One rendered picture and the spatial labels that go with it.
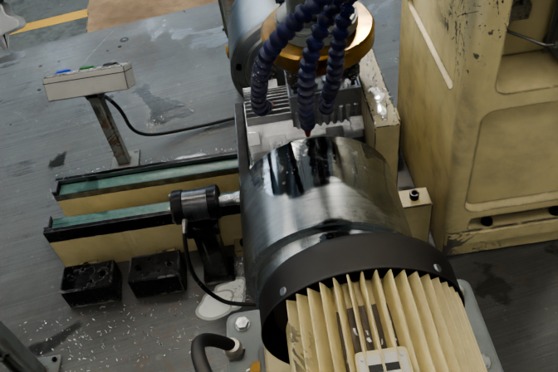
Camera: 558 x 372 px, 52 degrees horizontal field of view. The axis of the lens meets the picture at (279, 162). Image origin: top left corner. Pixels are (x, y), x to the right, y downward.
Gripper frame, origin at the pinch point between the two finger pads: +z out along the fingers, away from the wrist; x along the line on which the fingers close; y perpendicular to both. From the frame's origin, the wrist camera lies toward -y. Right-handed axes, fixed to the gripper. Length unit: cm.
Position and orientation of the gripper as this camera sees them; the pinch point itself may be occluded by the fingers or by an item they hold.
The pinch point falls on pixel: (1, 43)
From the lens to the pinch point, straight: 133.8
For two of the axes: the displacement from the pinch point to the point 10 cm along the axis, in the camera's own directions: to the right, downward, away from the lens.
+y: 9.9, -1.5, -0.1
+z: 1.5, 9.5, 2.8
